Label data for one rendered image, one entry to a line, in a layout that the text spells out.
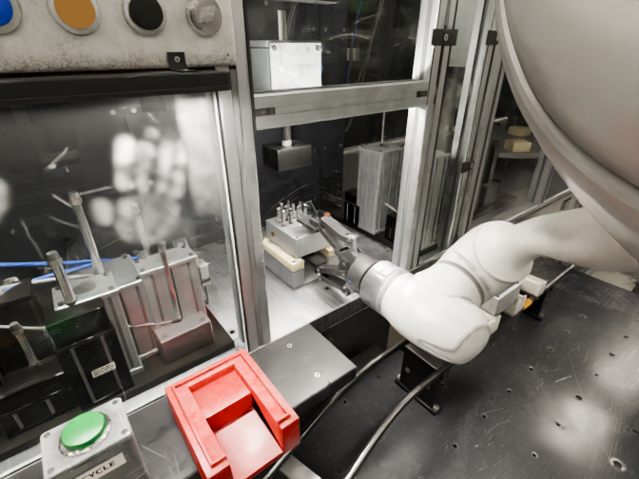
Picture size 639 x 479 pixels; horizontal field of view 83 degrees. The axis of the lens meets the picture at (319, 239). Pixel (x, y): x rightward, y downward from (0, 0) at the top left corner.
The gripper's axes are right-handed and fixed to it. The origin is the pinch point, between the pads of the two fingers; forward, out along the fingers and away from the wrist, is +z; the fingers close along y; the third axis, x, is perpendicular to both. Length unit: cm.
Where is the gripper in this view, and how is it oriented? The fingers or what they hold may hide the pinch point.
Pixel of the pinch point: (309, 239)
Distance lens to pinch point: 81.6
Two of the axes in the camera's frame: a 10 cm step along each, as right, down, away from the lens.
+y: 0.0, -8.8, -4.7
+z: -6.1, -3.7, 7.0
